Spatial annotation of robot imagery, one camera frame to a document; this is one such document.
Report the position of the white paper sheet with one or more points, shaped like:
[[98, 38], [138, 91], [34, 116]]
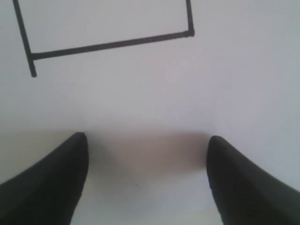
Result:
[[149, 110]]

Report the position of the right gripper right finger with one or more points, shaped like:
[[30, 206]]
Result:
[[244, 193]]

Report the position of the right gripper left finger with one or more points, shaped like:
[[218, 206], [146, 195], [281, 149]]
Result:
[[48, 192]]

